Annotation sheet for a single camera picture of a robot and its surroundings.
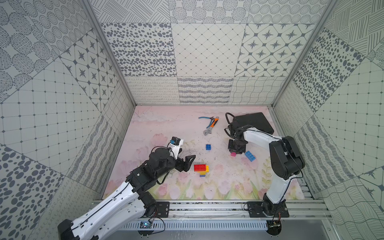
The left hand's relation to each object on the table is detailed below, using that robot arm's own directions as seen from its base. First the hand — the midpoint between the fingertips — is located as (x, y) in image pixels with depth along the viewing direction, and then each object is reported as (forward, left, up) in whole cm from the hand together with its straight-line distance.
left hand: (191, 155), depth 69 cm
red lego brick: (-1, -4, -12) cm, 12 cm away
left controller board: (-27, +22, -25) cm, 43 cm away
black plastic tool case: (+39, -46, -20) cm, 63 cm away
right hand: (+13, -26, -21) cm, 36 cm away
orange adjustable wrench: (+30, -10, -21) cm, 38 cm away
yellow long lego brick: (-1, -7, -19) cm, 20 cm away
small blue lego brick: (+16, -9, -21) cm, 28 cm away
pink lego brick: (+11, -25, -20) cm, 34 cm away
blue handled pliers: (+43, -13, -23) cm, 50 cm away
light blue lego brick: (+10, -36, -21) cm, 43 cm away
